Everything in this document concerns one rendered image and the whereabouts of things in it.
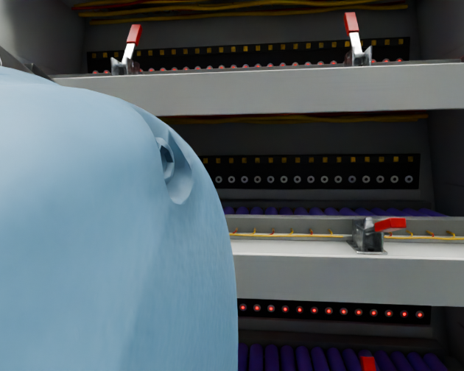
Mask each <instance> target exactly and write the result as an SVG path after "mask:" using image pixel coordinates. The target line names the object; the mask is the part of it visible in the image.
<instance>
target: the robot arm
mask: <svg viewBox="0 0 464 371"><path fill-rule="evenodd" d="M0 371H238V310H237V296H236V277H235V269H234V262H233V253H232V247H231V240H230V236H229V232H228V226H227V222H226V219H225V214H224V211H223V209H222V205H221V202H220V200H219V197H218V194H217V191H216V189H215V187H214V184H213V182H212V180H211V178H210V176H209V174H208V172H207V171H206V169H205V167H204V165H203V164H202V162H201V160H200V159H199V158H198V156H197V155H196V154H195V152H194V151H193V149H192V148H191V147H190V146H189V145H188V144H187V143H186V142H185V141H184V140H183V139H182V138H181V137H180V136H179V135H178V134H177V133H176V132H175V131H174V130H173V129H172V128H171V127H170V126H169V125H167V124H165V123H164V122H163V121H161V120H160V119H158V118H157V117H156V116H154V115H153V114H151V113H149V112H147V111H145V110H143V109H141V108H139V107H137V106H135V105H133V104H131V103H129V102H126V101H124V100H122V99H120V98H116V97H114V96H108V95H106V94H103V93H98V92H95V91H90V90H88V89H83V88H71V87H64V86H61V85H58V84H57V83H56V82H55V81H53V80H52V79H51V78H50V77H48V76H47V75H46V74H45V73H44V72H43V71H41V70H40V69H39V68H38V67H37V66H36V65H35V64H34V63H23V64H22V63H21V62H19V61H18V60H17V59H16V58H14V57H13V56H12V55H11V54H10V53H9V52H7V51H6V50H5V49H4V48H2V47H1V46H0Z"/></svg>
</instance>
